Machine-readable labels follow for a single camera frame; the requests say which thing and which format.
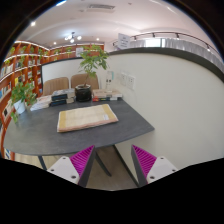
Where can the ceiling chandelier lamp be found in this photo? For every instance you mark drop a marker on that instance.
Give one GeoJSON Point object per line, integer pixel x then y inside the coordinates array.
{"type": "Point", "coordinates": [72, 37]}

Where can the white papers stack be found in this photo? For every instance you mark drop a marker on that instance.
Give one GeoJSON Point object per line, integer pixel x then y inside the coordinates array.
{"type": "Point", "coordinates": [42, 102]}

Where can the potted tree in black pot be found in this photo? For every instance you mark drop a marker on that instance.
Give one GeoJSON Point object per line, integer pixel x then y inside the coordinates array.
{"type": "Point", "coordinates": [94, 57]}

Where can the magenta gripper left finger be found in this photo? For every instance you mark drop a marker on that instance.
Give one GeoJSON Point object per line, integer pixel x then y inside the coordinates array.
{"type": "Point", "coordinates": [76, 168]}

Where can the white bottle on table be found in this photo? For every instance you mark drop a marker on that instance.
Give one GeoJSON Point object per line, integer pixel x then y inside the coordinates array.
{"type": "Point", "coordinates": [109, 80]}

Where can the white wall socket panel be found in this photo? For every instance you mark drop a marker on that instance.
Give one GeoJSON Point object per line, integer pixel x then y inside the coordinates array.
{"type": "Point", "coordinates": [127, 80]}

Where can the dark grey table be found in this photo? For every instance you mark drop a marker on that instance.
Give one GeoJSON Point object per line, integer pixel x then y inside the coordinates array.
{"type": "Point", "coordinates": [36, 134]}

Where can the stack of dark books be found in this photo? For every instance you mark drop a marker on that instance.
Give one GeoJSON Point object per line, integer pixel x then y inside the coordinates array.
{"type": "Point", "coordinates": [64, 96]}

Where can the green plant in white pot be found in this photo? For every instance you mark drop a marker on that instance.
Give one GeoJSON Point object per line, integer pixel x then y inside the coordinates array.
{"type": "Point", "coordinates": [22, 95]}

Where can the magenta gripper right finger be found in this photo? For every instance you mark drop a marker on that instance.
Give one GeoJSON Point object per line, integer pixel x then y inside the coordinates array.
{"type": "Point", "coordinates": [150, 168]}

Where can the tan chair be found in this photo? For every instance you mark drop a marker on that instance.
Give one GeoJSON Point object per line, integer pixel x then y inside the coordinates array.
{"type": "Point", "coordinates": [55, 84]}
{"type": "Point", "coordinates": [80, 79]}

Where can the white hanging sign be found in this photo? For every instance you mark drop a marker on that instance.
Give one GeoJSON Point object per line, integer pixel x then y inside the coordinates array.
{"type": "Point", "coordinates": [123, 41]}

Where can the stack of books right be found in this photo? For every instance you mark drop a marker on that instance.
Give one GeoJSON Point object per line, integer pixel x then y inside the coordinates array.
{"type": "Point", "coordinates": [106, 95]}

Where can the orange wooden bookshelf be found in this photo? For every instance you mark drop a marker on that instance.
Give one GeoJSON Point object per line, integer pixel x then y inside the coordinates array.
{"type": "Point", "coordinates": [23, 63]}

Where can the tan chair left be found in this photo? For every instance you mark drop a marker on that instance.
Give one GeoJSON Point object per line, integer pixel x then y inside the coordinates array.
{"type": "Point", "coordinates": [55, 84]}

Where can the tan chair right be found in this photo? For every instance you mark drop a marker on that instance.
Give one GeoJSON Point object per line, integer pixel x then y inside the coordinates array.
{"type": "Point", "coordinates": [80, 79]}

